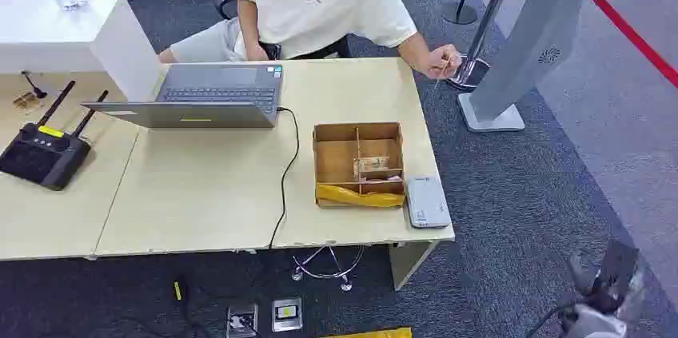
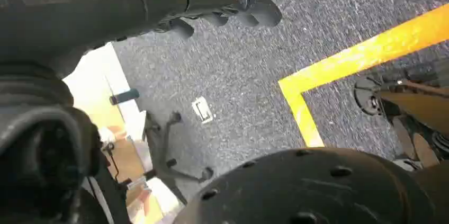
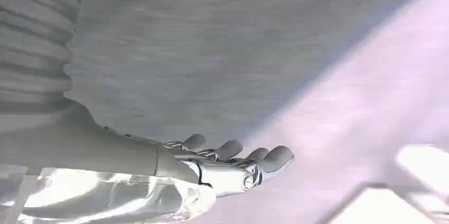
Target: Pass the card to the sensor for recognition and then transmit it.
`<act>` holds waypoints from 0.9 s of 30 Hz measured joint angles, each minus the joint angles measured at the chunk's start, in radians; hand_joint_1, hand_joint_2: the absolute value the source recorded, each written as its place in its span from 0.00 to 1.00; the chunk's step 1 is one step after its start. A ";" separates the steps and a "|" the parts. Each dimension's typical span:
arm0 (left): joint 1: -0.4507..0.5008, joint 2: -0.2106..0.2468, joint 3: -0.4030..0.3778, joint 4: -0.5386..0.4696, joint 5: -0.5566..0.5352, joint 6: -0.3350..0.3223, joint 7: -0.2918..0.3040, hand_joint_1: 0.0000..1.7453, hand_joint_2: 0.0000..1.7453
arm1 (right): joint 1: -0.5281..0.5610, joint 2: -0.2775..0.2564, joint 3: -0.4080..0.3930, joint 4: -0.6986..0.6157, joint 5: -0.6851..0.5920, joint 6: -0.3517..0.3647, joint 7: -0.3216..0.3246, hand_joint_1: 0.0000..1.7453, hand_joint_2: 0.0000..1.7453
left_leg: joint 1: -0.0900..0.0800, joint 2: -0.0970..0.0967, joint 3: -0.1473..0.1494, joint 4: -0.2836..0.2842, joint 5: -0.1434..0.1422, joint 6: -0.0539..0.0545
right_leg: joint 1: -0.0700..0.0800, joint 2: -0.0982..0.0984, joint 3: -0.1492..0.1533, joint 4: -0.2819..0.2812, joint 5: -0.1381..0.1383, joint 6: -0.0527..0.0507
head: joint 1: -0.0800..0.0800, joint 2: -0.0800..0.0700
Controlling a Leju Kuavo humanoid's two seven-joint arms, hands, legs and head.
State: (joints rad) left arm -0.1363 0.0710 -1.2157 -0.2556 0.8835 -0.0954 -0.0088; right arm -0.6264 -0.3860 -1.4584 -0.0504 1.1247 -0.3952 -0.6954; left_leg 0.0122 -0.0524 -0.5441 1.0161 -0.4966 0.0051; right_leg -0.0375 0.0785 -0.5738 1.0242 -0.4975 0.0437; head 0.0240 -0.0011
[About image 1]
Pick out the person's left hand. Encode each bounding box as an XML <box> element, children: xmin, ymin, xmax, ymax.
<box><xmin>421</xmin><ymin>43</ymin><xmax>463</xmax><ymax>81</ymax></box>

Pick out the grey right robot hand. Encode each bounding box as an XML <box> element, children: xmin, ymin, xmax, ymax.
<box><xmin>568</xmin><ymin>241</ymin><xmax>646</xmax><ymax>322</ymax></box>

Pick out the thin pale card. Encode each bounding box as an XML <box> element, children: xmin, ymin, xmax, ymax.
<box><xmin>433</xmin><ymin>58</ymin><xmax>451</xmax><ymax>90</ymax></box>

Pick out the grey kiosk stand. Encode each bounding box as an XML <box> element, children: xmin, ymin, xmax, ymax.
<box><xmin>457</xmin><ymin>0</ymin><xmax>635</xmax><ymax>133</ymax></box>

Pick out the black office chair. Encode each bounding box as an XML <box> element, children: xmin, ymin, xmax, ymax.
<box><xmin>215</xmin><ymin>0</ymin><xmax>354</xmax><ymax>61</ymax></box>

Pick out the printed card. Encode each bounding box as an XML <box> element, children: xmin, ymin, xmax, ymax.
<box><xmin>353</xmin><ymin>156</ymin><xmax>392</xmax><ymax>178</ymax></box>

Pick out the person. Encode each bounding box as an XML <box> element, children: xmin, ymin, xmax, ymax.
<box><xmin>158</xmin><ymin>0</ymin><xmax>463</xmax><ymax>81</ymax></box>

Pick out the grey card reader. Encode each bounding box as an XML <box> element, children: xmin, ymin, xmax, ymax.
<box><xmin>405</xmin><ymin>175</ymin><xmax>453</xmax><ymax>230</ymax></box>

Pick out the wooden card box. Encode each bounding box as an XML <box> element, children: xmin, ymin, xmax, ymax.
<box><xmin>312</xmin><ymin>121</ymin><xmax>408</xmax><ymax>209</ymax></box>

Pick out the yellow plastic bag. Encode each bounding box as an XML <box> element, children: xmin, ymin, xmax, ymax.
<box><xmin>315</xmin><ymin>183</ymin><xmax>407</xmax><ymax>209</ymax></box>

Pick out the red floor tape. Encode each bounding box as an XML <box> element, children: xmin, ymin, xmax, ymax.
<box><xmin>582</xmin><ymin>0</ymin><xmax>678</xmax><ymax>89</ymax></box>

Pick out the grey laptop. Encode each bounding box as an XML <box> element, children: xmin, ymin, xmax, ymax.
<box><xmin>81</xmin><ymin>62</ymin><xmax>285</xmax><ymax>130</ymax></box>

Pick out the chrome stool base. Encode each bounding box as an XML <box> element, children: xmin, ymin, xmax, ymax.
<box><xmin>290</xmin><ymin>244</ymin><xmax>367</xmax><ymax>293</ymax></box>

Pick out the yellow sheet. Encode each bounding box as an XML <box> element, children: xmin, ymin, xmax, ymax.
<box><xmin>320</xmin><ymin>327</ymin><xmax>413</xmax><ymax>338</ymax></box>

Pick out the floor socket with yellow label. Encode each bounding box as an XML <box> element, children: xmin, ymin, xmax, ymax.
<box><xmin>271</xmin><ymin>296</ymin><xmax>304</xmax><ymax>333</ymax></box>

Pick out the floor socket with plug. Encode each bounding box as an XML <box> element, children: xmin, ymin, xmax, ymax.
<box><xmin>225</xmin><ymin>303</ymin><xmax>260</xmax><ymax>338</ymax></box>

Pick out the black plug with yellow label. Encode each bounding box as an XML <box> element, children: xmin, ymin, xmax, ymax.
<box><xmin>172</xmin><ymin>276</ymin><xmax>193</xmax><ymax>306</ymax></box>

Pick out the white desk riser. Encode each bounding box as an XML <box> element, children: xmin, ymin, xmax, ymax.
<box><xmin>0</xmin><ymin>0</ymin><xmax>163</xmax><ymax>104</ymax></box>

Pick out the black router with antennas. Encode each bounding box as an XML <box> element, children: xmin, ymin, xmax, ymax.
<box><xmin>0</xmin><ymin>80</ymin><xmax>110</xmax><ymax>192</ymax></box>

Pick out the chrome stanchion post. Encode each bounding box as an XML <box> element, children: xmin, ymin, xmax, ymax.
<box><xmin>446</xmin><ymin>0</ymin><xmax>526</xmax><ymax>92</ymax></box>

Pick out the black laptop power cable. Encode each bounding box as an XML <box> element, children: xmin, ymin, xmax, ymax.
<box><xmin>267</xmin><ymin>106</ymin><xmax>301</xmax><ymax>251</ymax></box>

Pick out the small black cable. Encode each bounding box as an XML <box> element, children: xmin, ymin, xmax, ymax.
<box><xmin>21</xmin><ymin>70</ymin><xmax>49</xmax><ymax>100</ymax></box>

